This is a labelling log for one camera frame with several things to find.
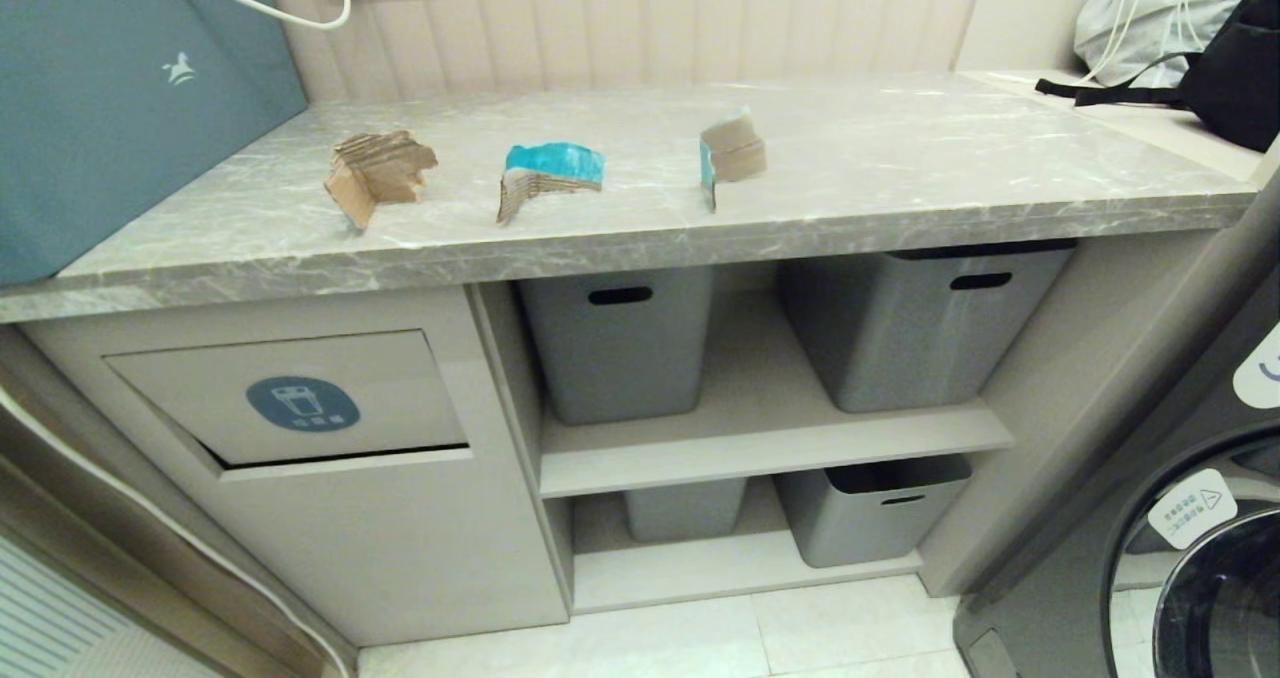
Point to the narrow grey storage bin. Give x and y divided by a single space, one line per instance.
620 358
685 508

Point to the wide grey storage bin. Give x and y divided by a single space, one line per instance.
870 528
900 338

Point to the round glass washer door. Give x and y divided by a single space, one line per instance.
1230 598

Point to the plain brown cardboard scrap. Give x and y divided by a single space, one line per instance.
385 163

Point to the wide blue-topped cardboard scrap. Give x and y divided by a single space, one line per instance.
555 163

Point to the beige cabinet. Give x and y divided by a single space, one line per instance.
400 558

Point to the small blue-edged cardboard scrap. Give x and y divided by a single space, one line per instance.
735 153

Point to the black backpack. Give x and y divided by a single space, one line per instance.
1240 78

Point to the teal box with horse logo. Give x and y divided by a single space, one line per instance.
120 138

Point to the blue round bin sticker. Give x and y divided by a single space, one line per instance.
300 403

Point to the beige trash flap door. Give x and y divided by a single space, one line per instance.
400 388

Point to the light grey fabric bag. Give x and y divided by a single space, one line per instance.
1150 18

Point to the beige shelf board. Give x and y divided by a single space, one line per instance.
700 448

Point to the white warning sticker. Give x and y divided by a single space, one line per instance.
1190 508

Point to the white washer panel label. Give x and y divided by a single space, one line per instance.
1262 373

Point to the dark grey washing machine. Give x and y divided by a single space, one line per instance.
1080 578

